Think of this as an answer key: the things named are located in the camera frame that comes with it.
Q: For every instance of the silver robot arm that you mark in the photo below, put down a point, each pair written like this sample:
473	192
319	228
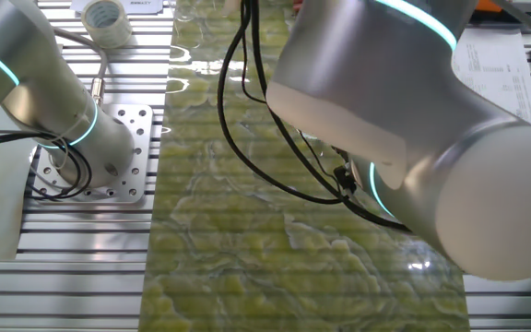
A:
431	138

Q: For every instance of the silver black wrist connector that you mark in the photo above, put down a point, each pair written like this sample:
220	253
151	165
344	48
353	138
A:
345	177

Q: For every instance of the green marble pattern mat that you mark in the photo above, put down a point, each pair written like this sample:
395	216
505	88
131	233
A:
247	258

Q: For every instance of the white tape roll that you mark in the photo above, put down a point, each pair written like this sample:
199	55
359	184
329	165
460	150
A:
106	23

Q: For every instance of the printed paper sheet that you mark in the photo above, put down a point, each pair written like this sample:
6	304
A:
496	74

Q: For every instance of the orange box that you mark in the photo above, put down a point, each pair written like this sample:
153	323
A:
489	4

